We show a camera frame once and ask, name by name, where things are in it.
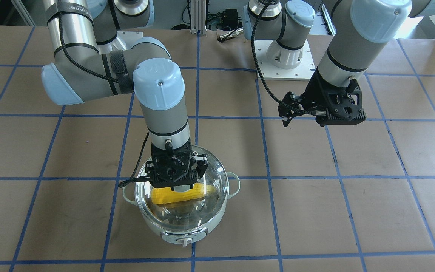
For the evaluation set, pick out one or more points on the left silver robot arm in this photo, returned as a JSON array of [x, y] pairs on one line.
[[363, 28]]

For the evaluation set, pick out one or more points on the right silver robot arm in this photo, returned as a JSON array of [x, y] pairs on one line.
[[91, 62]]

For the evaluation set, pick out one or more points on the yellow corn cob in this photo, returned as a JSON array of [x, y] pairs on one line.
[[160, 196]]

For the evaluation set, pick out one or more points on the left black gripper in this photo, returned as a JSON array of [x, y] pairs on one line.
[[313, 91]]

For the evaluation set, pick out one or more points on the pale green cooking pot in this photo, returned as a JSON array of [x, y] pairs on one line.
[[186, 236]]

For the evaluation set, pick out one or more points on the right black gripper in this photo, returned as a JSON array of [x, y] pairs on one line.
[[201, 165]]

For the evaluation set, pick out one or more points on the glass pot lid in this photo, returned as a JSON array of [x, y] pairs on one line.
[[186, 209]]

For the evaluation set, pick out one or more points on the aluminium frame post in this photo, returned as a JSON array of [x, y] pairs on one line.
[[198, 17]]

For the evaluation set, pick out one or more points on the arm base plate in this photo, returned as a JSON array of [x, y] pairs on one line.
[[277, 63]]

